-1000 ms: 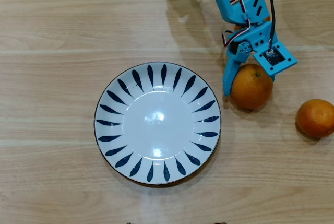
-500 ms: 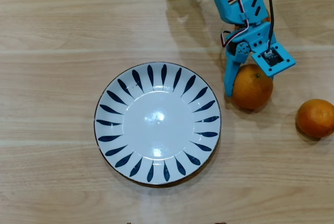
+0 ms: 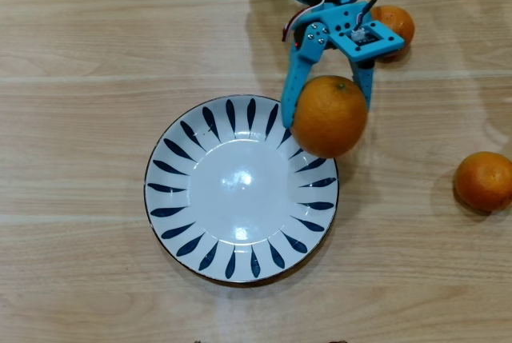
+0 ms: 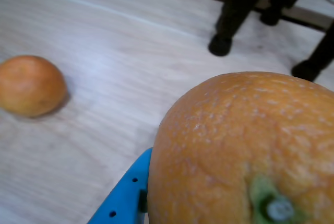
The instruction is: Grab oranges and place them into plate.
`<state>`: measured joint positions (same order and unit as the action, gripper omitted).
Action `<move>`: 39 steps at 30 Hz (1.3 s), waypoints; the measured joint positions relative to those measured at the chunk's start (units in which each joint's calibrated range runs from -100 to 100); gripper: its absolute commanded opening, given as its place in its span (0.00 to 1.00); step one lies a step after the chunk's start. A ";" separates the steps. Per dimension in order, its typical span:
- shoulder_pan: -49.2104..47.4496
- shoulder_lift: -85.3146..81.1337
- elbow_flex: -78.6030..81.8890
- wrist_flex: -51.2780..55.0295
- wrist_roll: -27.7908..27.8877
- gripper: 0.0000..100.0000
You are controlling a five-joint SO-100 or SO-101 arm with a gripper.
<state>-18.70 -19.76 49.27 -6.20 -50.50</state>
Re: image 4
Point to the small reddish smooth orange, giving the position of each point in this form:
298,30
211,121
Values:
30,85

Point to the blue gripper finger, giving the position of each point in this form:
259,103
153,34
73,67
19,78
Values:
125,195

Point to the large orange with green stem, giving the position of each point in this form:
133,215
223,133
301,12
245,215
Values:
235,143

